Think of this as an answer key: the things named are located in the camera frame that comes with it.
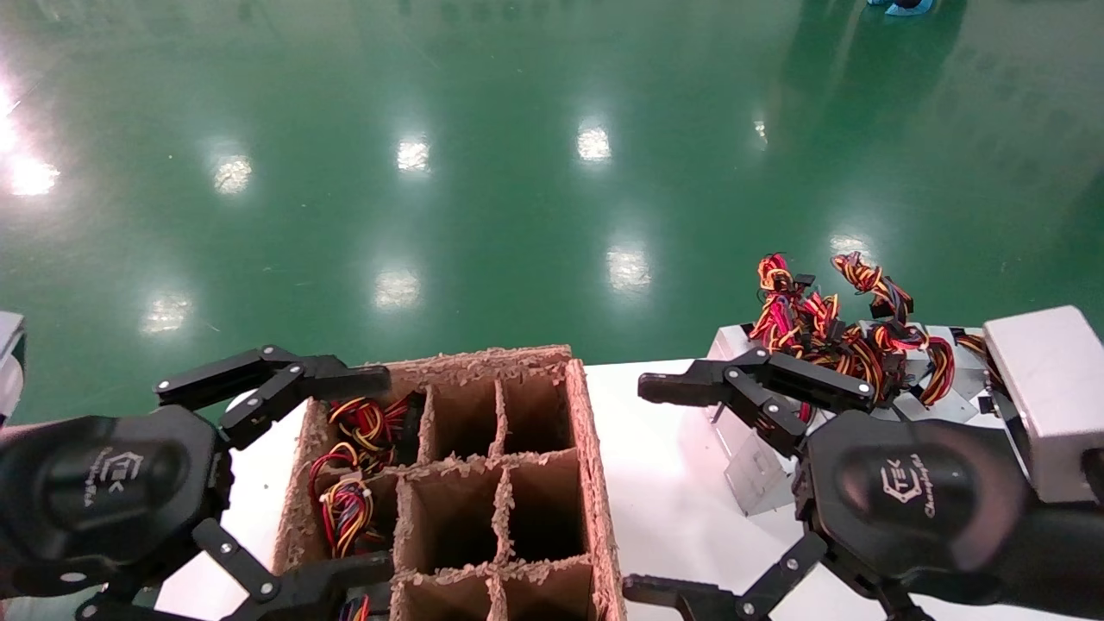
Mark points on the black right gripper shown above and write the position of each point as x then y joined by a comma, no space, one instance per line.
914,500

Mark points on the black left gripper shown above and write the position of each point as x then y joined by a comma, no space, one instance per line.
103,492

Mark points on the brown cardboard divider box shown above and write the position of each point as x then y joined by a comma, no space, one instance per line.
448,509

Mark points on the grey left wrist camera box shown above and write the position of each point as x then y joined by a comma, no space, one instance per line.
9,371

